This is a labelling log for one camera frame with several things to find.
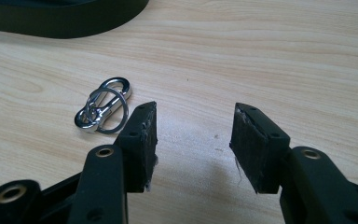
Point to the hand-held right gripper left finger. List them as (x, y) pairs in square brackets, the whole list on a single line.
[(136, 149)]

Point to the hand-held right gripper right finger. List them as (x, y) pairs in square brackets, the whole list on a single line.
[(261, 149)]

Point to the black curved tray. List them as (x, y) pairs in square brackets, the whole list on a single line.
[(59, 18)]

